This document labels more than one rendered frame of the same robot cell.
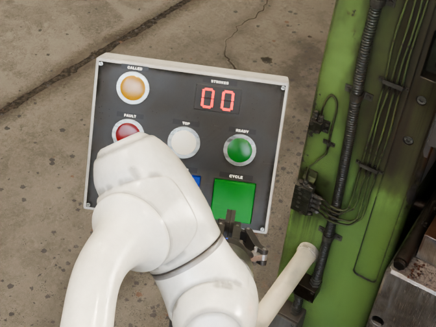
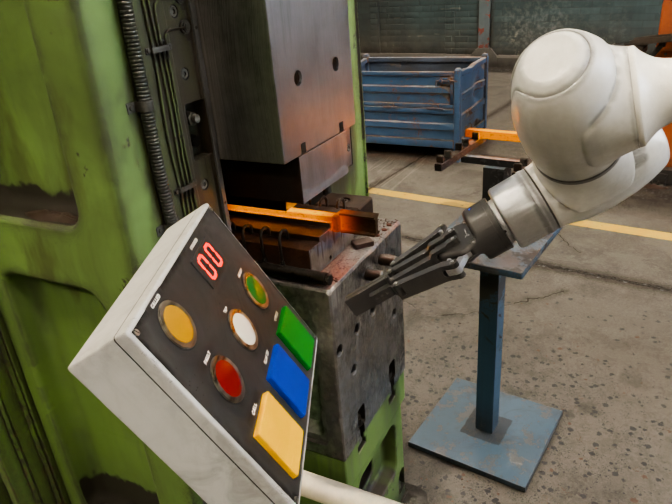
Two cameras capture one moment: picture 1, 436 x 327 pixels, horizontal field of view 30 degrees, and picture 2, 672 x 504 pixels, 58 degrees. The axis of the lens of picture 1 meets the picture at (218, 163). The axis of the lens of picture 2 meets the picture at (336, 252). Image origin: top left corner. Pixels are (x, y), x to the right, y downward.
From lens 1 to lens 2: 1.29 m
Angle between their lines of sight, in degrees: 71
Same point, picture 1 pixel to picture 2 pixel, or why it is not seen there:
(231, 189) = (289, 326)
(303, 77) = not seen: outside the picture
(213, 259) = not seen: hidden behind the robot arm
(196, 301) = not seen: hidden behind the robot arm
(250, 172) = (273, 301)
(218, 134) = (240, 293)
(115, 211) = (651, 61)
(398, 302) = (342, 312)
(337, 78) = (147, 231)
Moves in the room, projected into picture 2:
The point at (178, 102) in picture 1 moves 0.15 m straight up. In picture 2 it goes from (204, 297) to (180, 177)
